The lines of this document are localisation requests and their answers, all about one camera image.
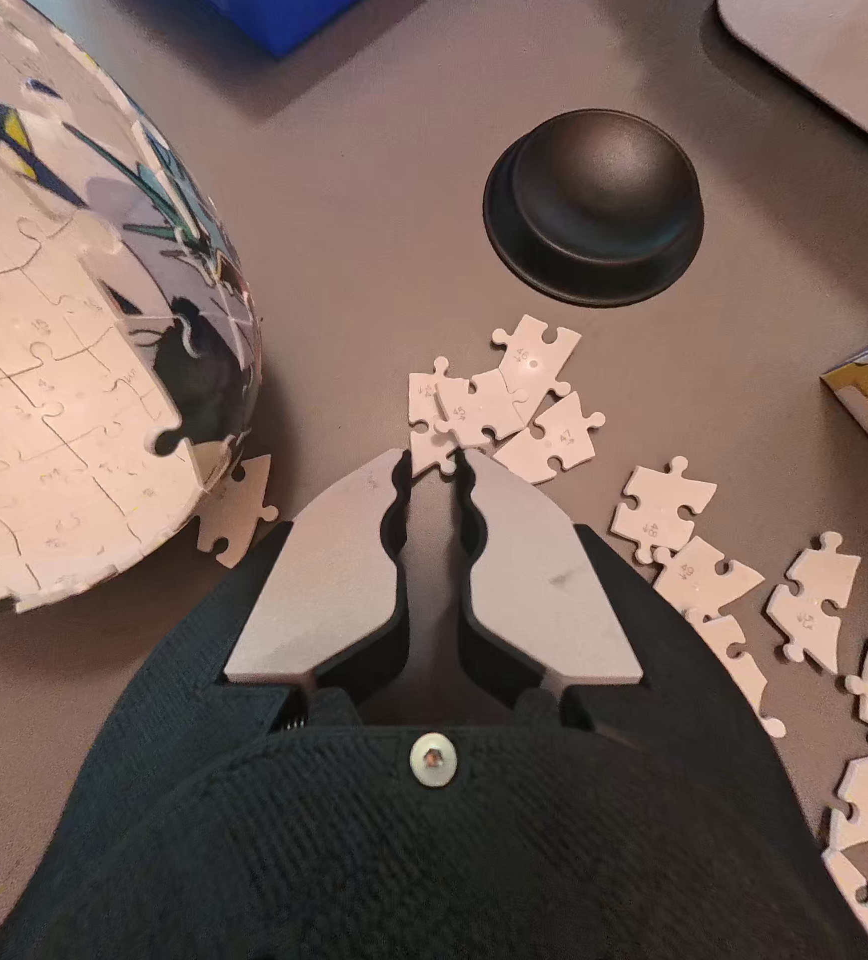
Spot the blue box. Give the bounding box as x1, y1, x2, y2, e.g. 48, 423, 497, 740
201, 0, 375, 60

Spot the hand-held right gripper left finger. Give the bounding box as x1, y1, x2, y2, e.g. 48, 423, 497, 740
222, 448, 414, 706

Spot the partly built puzzle ball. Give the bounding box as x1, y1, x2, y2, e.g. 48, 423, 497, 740
0, 0, 264, 624

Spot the pile of puzzle pieces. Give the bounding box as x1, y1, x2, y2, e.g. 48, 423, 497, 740
434, 313, 868, 960

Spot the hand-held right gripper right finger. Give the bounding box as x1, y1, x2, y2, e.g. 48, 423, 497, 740
455, 448, 645, 710

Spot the single white puzzle piece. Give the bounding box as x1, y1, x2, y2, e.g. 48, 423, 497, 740
195, 453, 281, 570
407, 356, 462, 479

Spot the black round ball stand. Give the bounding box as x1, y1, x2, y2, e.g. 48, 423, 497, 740
482, 108, 706, 309

